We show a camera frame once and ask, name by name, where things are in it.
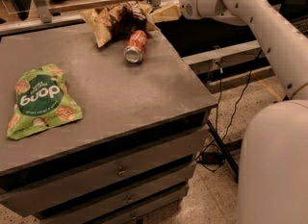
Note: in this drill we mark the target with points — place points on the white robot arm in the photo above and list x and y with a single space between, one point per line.
273 169

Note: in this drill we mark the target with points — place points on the brown chip bag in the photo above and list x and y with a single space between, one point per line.
112 21

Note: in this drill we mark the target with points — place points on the green jalapeno chip bag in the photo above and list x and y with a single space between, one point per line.
42 102

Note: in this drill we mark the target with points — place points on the grey metal shelf rail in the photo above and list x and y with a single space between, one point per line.
224 57

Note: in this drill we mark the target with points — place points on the red soda can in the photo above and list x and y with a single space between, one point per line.
135 47

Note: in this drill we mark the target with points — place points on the black metal stand leg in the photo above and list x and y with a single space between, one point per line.
225 152

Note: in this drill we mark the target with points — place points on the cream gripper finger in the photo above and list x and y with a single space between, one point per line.
166 13

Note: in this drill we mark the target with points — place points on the black laptop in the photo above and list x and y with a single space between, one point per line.
302 25

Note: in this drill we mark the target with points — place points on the grey drawer cabinet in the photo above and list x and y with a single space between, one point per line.
131 153

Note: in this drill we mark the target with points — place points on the black power adapter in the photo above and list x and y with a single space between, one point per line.
212 158

